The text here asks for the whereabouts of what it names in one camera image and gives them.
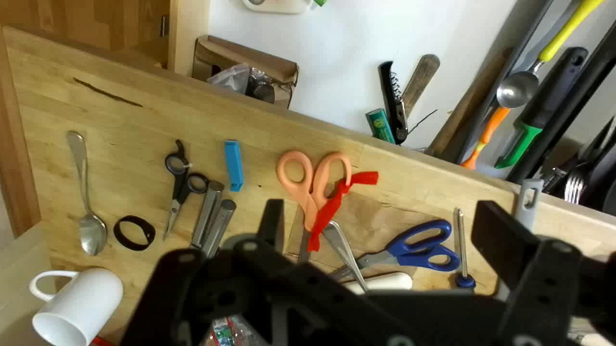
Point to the blue plastic clip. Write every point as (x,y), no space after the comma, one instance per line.
(234,157)

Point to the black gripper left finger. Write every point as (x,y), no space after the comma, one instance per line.
(272,223)

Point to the white ceramic mug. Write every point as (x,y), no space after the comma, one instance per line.
(80,309)

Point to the green black handled utensil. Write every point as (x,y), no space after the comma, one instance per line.
(540,111)

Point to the dark cutlery tray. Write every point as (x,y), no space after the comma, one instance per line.
(594,71)

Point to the small black scissors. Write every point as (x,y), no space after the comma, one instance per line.
(186,182)

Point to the brown cardboard box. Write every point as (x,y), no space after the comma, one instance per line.
(243,69)

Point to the white handled knife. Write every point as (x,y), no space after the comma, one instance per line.
(388,280)

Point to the orange handled utensil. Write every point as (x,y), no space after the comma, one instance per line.
(486,134)

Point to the blue handled scissors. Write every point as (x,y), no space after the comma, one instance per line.
(417,246)

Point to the metal forks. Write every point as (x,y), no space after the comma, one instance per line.
(578,177)

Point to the green tube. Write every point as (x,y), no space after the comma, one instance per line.
(380,125)

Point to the orange handled scissors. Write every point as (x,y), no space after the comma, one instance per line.
(320,188)

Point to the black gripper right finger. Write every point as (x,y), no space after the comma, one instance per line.
(505,244)

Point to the wooden handled tool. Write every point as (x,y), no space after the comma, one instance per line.
(422,75)

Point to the metal spoon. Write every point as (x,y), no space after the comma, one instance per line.
(93,228)

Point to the yellow handled metal scoop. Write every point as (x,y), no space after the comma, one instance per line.
(521,86)

